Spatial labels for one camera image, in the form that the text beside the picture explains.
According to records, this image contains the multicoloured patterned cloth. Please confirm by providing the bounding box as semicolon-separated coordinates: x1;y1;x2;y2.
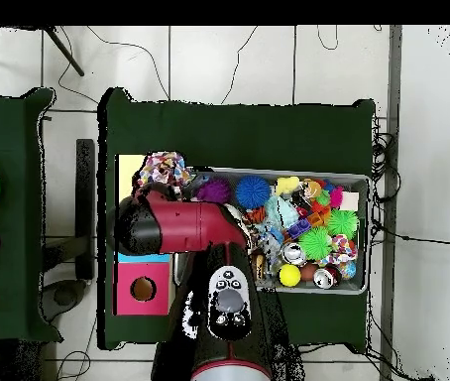
135;150;194;188

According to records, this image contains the wooden box with three holes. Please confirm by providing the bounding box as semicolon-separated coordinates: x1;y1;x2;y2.
113;153;174;318

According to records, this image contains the clear mesh bin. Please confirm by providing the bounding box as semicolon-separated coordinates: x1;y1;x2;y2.
172;166;371;296

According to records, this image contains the purple spiky toy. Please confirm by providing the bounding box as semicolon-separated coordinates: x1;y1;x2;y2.
194;178;232;204

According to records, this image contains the blue spiky ball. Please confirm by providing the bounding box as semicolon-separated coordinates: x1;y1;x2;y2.
234;175;272;210

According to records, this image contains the brown striped wooden burger toy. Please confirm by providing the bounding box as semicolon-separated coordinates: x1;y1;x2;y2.
251;253;267;281

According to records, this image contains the dark green tablecloth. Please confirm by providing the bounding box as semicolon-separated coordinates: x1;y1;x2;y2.
97;87;377;352

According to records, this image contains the silver drink can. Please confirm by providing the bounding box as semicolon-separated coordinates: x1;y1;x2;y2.
281;241;307;266

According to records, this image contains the yellow tennis-seam ball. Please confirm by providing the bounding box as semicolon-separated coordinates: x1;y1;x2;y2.
277;263;302;288

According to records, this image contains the green spiky ball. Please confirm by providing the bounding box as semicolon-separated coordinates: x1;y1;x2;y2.
325;208;360;240
297;226;334;262

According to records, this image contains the red drink can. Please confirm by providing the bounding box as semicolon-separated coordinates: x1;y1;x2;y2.
312;263;343;290

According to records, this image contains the dark grey rounded floor object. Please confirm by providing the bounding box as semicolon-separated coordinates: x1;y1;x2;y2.
40;278;89;322

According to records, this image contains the long black tripod leg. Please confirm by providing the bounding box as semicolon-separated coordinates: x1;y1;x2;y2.
44;26;85;77

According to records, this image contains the dark green side-table cloth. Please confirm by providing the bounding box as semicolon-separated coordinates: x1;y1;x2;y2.
0;87;63;344

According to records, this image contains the black floor cable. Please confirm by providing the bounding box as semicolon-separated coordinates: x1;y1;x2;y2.
371;219;450;247

